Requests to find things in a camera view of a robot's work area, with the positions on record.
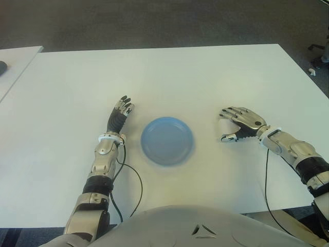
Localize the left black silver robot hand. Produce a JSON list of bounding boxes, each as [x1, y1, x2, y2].
[[106, 95, 136, 135]]

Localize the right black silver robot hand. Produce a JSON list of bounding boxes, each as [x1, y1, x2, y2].
[[218, 105, 267, 143]]

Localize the white charger block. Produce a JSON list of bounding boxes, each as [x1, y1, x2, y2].
[[218, 119, 241, 136]]

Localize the blue round plate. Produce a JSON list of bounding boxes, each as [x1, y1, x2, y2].
[[140, 116, 195, 167]]

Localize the black office chair base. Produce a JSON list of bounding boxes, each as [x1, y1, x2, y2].
[[307, 43, 326, 62]]

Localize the neighbouring white table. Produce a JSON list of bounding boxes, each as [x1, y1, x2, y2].
[[0, 45, 43, 103]]

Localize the grey robot torso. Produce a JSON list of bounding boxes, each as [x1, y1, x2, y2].
[[50, 204, 318, 247]]

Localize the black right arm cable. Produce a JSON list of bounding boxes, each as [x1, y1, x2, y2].
[[264, 148, 297, 236]]

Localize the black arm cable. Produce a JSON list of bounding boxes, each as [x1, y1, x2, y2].
[[109, 143, 143, 223], [264, 148, 297, 236]]

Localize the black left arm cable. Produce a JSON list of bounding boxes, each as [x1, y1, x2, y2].
[[109, 143, 143, 223]]

